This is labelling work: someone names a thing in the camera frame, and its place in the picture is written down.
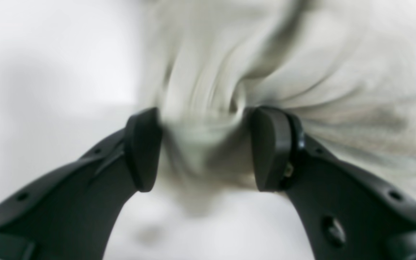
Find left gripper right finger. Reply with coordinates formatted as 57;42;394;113
250;107;416;260

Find beige T-shirt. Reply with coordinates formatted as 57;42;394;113
138;0;416;198

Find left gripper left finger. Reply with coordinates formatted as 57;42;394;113
0;108;163;260

